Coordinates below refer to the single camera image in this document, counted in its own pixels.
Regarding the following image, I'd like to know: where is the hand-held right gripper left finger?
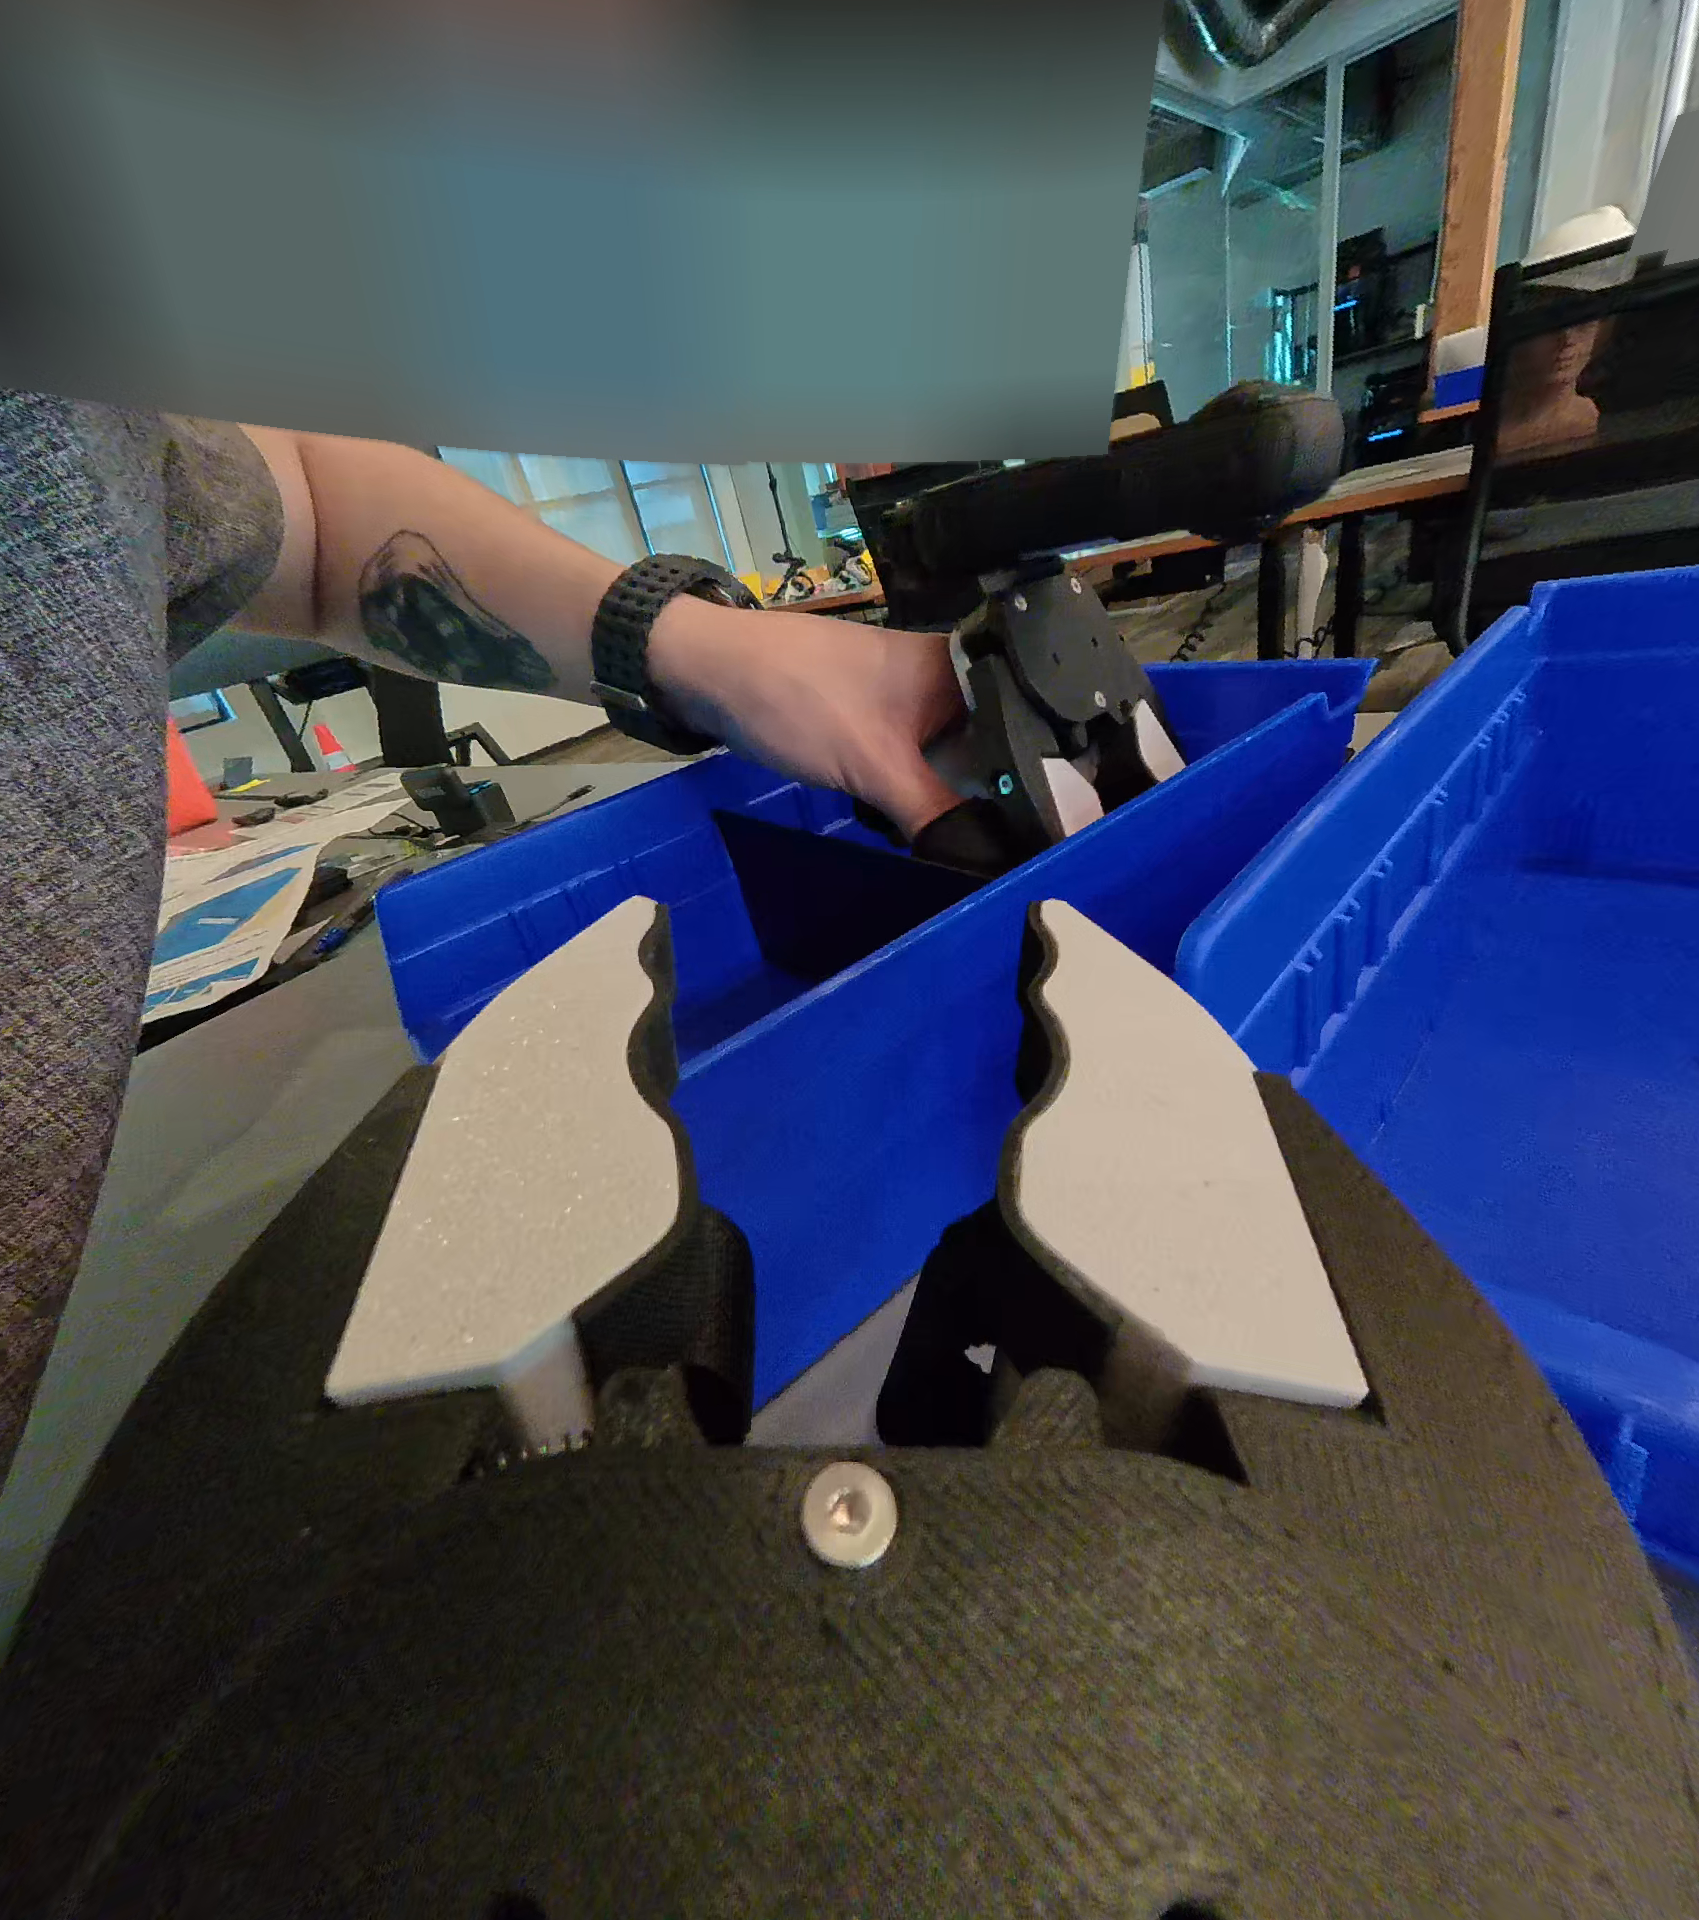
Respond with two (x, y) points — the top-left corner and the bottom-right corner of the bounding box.
(321, 895), (685, 1460)

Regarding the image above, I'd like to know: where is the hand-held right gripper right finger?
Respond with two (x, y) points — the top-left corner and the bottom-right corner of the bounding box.
(995, 896), (1372, 1438)

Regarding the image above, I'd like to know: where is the blue storage bin with divider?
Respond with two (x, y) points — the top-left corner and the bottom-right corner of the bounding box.
(375, 654), (1378, 1417)

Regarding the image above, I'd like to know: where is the blue plastic storage bin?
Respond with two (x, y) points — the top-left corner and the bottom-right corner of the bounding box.
(1173, 552), (1699, 1640)

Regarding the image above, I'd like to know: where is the person's left forearm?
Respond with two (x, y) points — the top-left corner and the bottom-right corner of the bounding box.
(163, 425), (629, 710)

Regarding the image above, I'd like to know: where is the person's left hand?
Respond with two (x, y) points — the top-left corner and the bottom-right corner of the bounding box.
(651, 605), (997, 822)

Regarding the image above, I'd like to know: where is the black bin divider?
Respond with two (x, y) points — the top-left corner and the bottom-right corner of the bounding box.
(709, 808), (995, 981)

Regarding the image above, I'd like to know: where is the black charger device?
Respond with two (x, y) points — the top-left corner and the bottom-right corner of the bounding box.
(397, 763), (519, 845)

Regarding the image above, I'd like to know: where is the printed leaflet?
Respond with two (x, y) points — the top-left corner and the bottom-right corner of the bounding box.
(141, 770), (411, 1027)

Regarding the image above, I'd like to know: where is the black wristwatch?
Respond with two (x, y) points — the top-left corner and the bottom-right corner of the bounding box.
(587, 552), (763, 758)

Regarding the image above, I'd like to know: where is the black monitor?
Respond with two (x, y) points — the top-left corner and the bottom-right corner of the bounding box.
(365, 660), (493, 769)

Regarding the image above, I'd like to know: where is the red bag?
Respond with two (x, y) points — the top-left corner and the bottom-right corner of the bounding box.
(165, 714), (221, 837)

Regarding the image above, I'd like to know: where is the brown mannequin head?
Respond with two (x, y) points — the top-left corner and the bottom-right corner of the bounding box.
(1514, 320), (1600, 454)

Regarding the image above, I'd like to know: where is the black mesh office chair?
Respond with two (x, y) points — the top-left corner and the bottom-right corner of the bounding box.
(1452, 231), (1699, 651)

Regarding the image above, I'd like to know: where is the wooden pillar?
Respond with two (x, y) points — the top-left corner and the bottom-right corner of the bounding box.
(1424, 0), (1528, 416)

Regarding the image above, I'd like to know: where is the silver bent air duct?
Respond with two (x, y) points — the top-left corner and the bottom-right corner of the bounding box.
(1169, 0), (1332, 72)

